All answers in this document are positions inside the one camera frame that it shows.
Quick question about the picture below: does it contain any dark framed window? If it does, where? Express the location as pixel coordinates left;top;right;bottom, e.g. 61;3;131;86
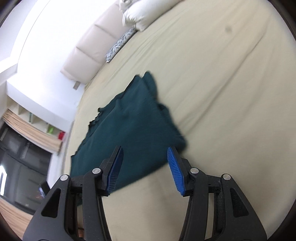
0;123;54;210

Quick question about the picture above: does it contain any dark green sweater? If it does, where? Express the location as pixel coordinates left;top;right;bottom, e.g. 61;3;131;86
70;72;188;193

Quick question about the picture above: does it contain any bed with beige sheet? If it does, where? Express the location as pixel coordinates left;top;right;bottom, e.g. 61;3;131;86
61;0;295;241

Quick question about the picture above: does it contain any beige curtain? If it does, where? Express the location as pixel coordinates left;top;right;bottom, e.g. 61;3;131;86
2;109;63;153
0;199;33;235

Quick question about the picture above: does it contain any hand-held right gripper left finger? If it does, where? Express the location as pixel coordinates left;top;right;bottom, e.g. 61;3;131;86
23;146;124;241

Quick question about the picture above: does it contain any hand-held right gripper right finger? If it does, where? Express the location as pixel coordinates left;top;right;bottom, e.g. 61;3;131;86
167;146;268;241

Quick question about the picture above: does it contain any zebra print pillow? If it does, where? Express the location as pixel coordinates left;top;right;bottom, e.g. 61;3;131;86
106;27;137;63

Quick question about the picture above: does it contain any white folded duvet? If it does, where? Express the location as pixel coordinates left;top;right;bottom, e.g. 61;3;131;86
119;0;185;32

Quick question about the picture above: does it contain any cream padded headboard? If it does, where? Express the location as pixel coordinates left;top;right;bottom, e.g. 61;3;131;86
60;0;133;85

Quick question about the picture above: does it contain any white shelf unit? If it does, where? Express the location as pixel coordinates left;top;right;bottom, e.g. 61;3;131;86
17;104;68;142

